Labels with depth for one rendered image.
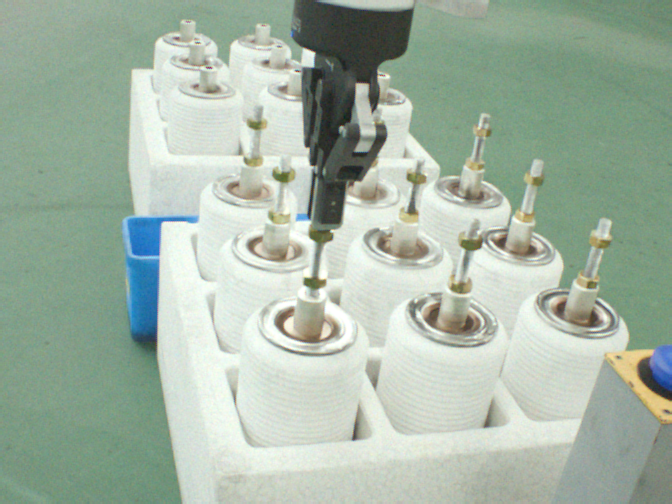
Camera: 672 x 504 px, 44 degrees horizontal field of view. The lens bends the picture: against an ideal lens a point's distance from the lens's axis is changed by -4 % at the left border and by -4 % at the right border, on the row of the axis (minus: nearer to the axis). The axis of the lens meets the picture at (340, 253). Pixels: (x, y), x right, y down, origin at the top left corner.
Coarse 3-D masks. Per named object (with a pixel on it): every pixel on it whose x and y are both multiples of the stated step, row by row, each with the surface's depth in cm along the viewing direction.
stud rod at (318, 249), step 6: (312, 246) 61; (318, 246) 60; (324, 246) 60; (312, 252) 61; (318, 252) 60; (324, 252) 61; (312, 258) 61; (318, 258) 61; (324, 258) 61; (312, 264) 61; (318, 264) 61; (312, 270) 61; (318, 270) 61; (312, 276) 61; (318, 276) 62; (306, 288) 62; (306, 294) 62; (312, 294) 62; (318, 294) 62
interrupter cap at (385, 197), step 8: (352, 184) 88; (384, 184) 89; (392, 184) 89; (352, 192) 87; (376, 192) 88; (384, 192) 87; (392, 192) 87; (352, 200) 84; (360, 200) 85; (368, 200) 85; (376, 200) 85; (384, 200) 85; (392, 200) 86; (368, 208) 84; (376, 208) 84; (384, 208) 84
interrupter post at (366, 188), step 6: (372, 168) 85; (378, 168) 85; (372, 174) 85; (366, 180) 85; (372, 180) 85; (354, 186) 86; (360, 186) 86; (366, 186) 86; (372, 186) 86; (354, 192) 87; (360, 192) 86; (366, 192) 86; (372, 192) 86
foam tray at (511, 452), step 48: (192, 240) 90; (192, 288) 80; (336, 288) 84; (192, 336) 73; (192, 384) 69; (192, 432) 70; (240, 432) 63; (384, 432) 65; (480, 432) 67; (528, 432) 68; (576, 432) 68; (192, 480) 71; (240, 480) 59; (288, 480) 61; (336, 480) 62; (384, 480) 63; (432, 480) 65; (480, 480) 67; (528, 480) 68
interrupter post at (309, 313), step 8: (304, 288) 63; (304, 296) 62; (320, 296) 62; (296, 304) 63; (304, 304) 62; (312, 304) 62; (320, 304) 62; (296, 312) 63; (304, 312) 62; (312, 312) 62; (320, 312) 62; (296, 320) 63; (304, 320) 62; (312, 320) 62; (320, 320) 63; (296, 328) 63; (304, 328) 63; (312, 328) 63; (320, 328) 63
